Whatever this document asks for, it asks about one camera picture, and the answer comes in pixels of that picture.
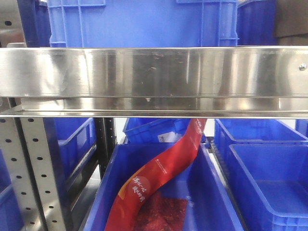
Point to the blue bin behind centre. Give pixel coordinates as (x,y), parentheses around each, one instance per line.
(160,130)

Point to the blue bin lower left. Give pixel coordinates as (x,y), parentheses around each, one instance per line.
(76,135)

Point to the blue bin with red bag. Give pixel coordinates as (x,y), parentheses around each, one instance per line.
(209,206)

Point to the blue bin lower right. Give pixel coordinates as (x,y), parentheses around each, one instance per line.
(266,166)

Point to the blue bin on upper shelf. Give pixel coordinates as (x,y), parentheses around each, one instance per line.
(143,23)

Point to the red snack bag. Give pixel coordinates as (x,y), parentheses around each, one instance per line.
(152,176)

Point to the steel perforated rack upright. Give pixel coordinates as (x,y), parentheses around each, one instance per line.
(31,152)

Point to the steel shelf rail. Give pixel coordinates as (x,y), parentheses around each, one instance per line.
(211,82)

